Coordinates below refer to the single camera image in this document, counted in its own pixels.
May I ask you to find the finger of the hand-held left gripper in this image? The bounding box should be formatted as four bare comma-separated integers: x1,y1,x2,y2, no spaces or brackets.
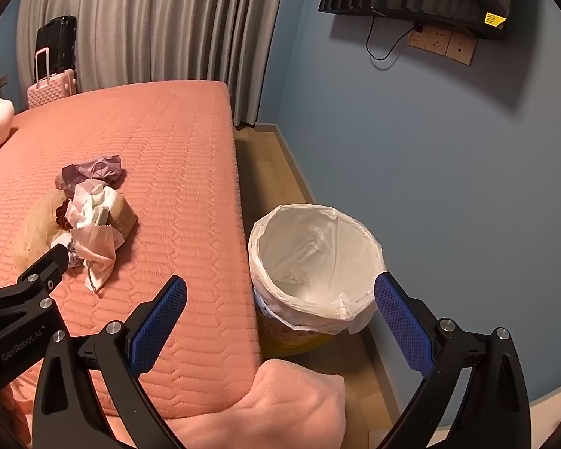
0,244,71,334

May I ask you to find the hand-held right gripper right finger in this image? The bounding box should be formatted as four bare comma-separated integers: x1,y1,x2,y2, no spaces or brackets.
375,271,532,449

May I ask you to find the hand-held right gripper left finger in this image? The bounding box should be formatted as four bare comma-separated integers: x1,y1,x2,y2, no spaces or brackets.
32,275,188,449

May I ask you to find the white-lined yellow trash bin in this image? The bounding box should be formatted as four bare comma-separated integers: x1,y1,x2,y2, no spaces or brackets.
248,203,389,356

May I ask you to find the blonde mesh net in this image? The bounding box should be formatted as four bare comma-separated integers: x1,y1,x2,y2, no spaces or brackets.
16,189,71,270

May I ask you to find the pink fleece blanket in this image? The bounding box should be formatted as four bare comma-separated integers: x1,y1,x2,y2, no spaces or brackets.
107,358,347,449

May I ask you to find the pink quilted bed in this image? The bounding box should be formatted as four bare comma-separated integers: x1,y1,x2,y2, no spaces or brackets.
0,79,263,449

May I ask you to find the pink suitcase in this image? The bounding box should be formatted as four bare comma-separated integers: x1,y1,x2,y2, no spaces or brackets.
27,48,78,109

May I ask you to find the black suitcase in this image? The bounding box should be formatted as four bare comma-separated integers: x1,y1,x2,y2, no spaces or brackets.
35,15,79,80

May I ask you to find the grey curtain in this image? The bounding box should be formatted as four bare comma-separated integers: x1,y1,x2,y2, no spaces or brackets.
16,0,291,128

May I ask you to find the black power cable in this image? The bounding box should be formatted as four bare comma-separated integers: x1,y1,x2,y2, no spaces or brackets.
365,7,424,61

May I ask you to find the beige wall socket panel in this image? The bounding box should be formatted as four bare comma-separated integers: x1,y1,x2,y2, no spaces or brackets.
407,25,478,66

